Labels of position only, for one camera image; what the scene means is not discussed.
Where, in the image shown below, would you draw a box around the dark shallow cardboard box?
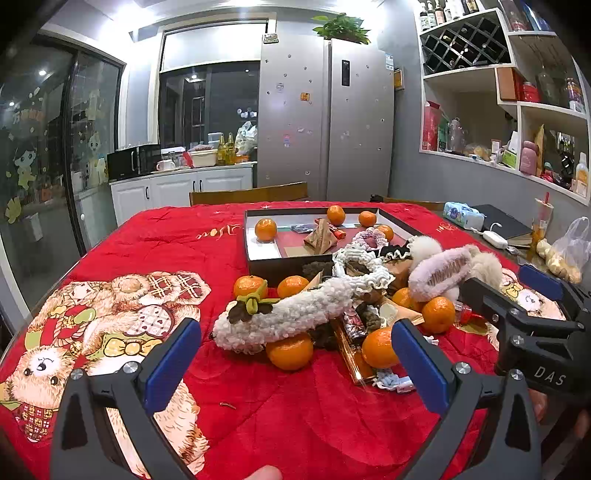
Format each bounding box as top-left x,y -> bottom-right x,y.
243,206 -> 421,289

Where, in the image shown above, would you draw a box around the white fluffy hair claw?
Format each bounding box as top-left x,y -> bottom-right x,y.
212,276 -> 356,355

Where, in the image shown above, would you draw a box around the black cream ruffled scrunchie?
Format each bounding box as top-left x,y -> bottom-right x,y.
376,243 -> 414,264

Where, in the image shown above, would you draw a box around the green potted plant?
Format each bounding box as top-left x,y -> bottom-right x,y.
311,13 -> 371,45

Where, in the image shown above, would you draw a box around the pink fluffy hair claw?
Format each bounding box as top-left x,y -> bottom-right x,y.
407,246 -> 478,303

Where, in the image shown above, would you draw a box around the glass door with cartoon stickers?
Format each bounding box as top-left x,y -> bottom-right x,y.
0,34 -> 127,305

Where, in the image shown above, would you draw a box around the blue wet wipes pack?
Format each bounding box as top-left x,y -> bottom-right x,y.
442,202 -> 485,230

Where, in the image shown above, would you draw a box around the tall red box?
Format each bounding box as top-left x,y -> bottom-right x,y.
422,100 -> 441,152

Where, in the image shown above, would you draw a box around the glass jug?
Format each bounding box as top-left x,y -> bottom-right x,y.
447,117 -> 467,153

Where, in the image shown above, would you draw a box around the plastic bag on counter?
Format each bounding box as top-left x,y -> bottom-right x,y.
235,121 -> 258,158

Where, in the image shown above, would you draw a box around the red bear printed blanket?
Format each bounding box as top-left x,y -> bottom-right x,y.
0,200 -> 573,480

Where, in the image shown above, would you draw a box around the gold tube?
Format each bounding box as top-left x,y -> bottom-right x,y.
330,316 -> 377,386

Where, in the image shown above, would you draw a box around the pink canister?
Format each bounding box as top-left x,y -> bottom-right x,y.
519,141 -> 540,176

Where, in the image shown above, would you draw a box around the dark shiny wrapper stick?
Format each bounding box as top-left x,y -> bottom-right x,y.
342,307 -> 368,342

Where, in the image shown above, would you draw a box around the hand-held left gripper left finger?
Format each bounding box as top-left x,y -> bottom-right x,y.
50,318 -> 202,480

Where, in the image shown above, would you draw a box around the racked wine bottles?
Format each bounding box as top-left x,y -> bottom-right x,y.
425,18 -> 509,70

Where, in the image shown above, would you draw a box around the beige polka dot packet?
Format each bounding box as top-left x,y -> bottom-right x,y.
379,300 -> 423,326

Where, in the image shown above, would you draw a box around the white roller blind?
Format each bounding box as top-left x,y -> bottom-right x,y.
159,19 -> 269,72

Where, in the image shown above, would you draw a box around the drink cup with red straw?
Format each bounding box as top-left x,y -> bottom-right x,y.
533,193 -> 555,259

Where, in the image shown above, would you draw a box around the pink ruffled scrunchie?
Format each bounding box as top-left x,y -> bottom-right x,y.
353,227 -> 391,252

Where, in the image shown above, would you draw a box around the wooden chair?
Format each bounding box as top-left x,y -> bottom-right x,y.
189,181 -> 309,207
382,196 -> 446,213

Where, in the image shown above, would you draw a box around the white charger with cable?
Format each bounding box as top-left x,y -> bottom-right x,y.
482,223 -> 509,247

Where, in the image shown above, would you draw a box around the white ruffled scrunchie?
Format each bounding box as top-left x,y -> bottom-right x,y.
332,243 -> 395,292

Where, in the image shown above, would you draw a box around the clear plastic food bag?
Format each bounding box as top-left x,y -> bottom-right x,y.
536,217 -> 591,284

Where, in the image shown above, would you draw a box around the black notebook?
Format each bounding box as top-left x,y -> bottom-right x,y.
468,204 -> 534,241

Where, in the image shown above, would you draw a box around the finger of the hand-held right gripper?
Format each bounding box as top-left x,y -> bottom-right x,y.
458,276 -> 583,346
517,264 -> 591,325

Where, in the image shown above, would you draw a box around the orange brown box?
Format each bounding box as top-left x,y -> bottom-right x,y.
496,67 -> 520,102

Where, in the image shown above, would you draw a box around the dark brown fuzzy scrunchie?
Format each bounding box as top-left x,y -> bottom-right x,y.
302,261 -> 335,280

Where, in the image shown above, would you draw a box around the white kitchen cabinet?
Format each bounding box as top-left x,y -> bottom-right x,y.
110,164 -> 254,227

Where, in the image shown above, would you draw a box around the beige pompom hair tie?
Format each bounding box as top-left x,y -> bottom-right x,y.
462,244 -> 505,296

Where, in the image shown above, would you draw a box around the white pompom hair tie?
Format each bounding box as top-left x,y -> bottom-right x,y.
407,235 -> 444,266

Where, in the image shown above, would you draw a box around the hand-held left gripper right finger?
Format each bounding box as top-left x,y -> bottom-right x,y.
392,318 -> 542,480

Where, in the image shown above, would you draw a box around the white plastic bottle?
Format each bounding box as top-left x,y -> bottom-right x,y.
573,152 -> 591,195

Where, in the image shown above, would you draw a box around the white wall shelf unit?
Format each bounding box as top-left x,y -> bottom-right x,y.
416,0 -> 591,206

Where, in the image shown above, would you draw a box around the silver two-door refrigerator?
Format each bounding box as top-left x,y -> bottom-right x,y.
256,34 -> 396,202

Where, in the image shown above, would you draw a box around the brown braided scrunchie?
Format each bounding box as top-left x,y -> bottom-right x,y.
358,302 -> 386,333

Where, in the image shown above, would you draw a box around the row of upright bottles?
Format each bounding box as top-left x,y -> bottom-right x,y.
418,0 -> 481,31

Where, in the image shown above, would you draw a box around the white lace scrunchie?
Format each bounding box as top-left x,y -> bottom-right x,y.
372,367 -> 414,393

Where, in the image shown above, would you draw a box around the person's left hand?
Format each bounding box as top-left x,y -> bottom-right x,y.
239,465 -> 283,480

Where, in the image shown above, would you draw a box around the dark kitchen window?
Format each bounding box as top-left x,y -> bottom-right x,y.
158,60 -> 262,151

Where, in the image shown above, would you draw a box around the black microwave oven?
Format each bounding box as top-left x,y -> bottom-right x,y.
107,144 -> 162,182

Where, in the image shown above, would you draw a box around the person's right hand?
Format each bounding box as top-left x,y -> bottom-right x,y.
527,388 -> 550,424

